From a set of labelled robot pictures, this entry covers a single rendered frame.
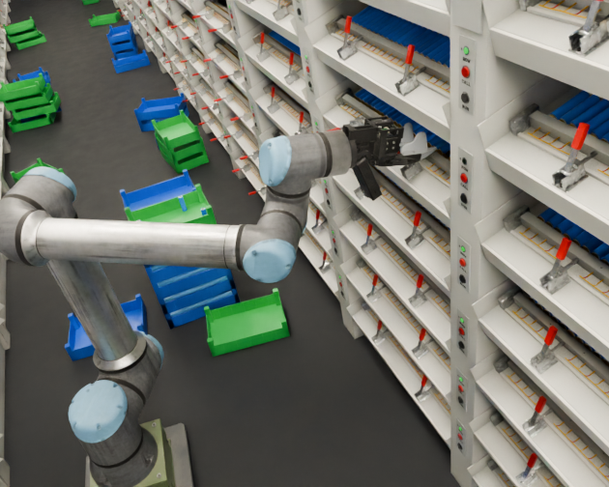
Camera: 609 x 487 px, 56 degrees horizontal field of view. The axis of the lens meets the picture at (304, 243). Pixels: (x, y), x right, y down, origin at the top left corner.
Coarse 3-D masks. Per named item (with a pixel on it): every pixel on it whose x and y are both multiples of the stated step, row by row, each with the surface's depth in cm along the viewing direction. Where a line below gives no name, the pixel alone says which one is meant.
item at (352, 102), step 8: (344, 96) 156; (352, 104) 152; (360, 104) 150; (360, 112) 150; (368, 112) 146; (376, 120) 142; (432, 160) 124; (440, 160) 122; (448, 160) 121; (440, 168) 123; (448, 168) 119; (440, 176) 121
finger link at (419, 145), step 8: (416, 136) 119; (424, 136) 119; (408, 144) 119; (416, 144) 120; (424, 144) 120; (400, 152) 120; (408, 152) 120; (416, 152) 120; (424, 152) 121; (432, 152) 122
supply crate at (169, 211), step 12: (192, 192) 226; (156, 204) 223; (168, 204) 225; (180, 204) 227; (192, 204) 229; (204, 204) 227; (132, 216) 221; (144, 216) 224; (156, 216) 226; (168, 216) 224; (180, 216) 223; (192, 216) 221; (204, 216) 211
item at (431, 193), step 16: (336, 96) 157; (352, 96) 158; (336, 112) 157; (400, 176) 128; (416, 176) 126; (432, 176) 123; (448, 176) 121; (416, 192) 123; (432, 192) 120; (448, 192) 118; (432, 208) 119; (448, 208) 111; (448, 224) 117
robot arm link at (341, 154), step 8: (328, 136) 112; (336, 136) 112; (344, 136) 113; (336, 144) 112; (344, 144) 112; (336, 152) 111; (344, 152) 112; (336, 160) 112; (344, 160) 113; (336, 168) 113; (344, 168) 114; (328, 176) 115
